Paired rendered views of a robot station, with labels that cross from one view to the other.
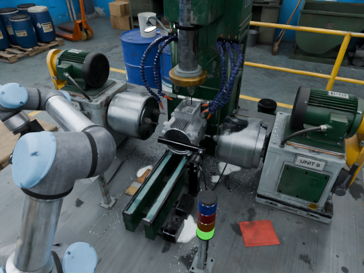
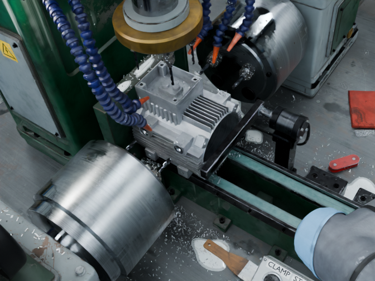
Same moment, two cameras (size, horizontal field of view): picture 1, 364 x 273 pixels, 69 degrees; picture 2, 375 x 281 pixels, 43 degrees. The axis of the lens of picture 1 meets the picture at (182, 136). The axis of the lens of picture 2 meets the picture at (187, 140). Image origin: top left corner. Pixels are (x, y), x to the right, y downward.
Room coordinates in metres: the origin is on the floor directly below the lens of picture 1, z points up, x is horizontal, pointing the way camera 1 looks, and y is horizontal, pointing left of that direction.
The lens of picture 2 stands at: (0.90, 0.72, 1.90)
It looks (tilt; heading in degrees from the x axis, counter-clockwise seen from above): 51 degrees down; 289
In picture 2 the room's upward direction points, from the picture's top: 8 degrees counter-clockwise
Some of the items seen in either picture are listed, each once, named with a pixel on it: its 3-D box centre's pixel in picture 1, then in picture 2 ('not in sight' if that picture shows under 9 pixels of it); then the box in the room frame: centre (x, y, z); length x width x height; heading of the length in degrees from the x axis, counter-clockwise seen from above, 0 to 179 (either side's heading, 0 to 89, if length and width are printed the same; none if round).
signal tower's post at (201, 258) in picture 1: (205, 235); not in sight; (0.53, -0.08, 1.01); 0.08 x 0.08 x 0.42; 67
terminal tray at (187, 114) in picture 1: (187, 112); (169, 92); (1.18, -0.03, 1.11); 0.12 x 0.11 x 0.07; 157
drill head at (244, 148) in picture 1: (247, 142); (257, 41); (1.01, -0.32, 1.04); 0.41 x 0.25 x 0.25; 67
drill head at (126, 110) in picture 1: (127, 113); (86, 228); (1.28, 0.31, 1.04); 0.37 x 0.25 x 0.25; 67
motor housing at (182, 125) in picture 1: (184, 131); (187, 125); (1.14, -0.01, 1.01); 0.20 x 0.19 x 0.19; 157
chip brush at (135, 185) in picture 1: (139, 181); (239, 265); (0.98, 0.23, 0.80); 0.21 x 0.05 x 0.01; 153
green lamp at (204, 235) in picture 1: (205, 228); not in sight; (0.53, -0.08, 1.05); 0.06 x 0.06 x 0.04
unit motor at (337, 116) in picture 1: (322, 142); not in sight; (0.86, -0.59, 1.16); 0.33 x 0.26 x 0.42; 67
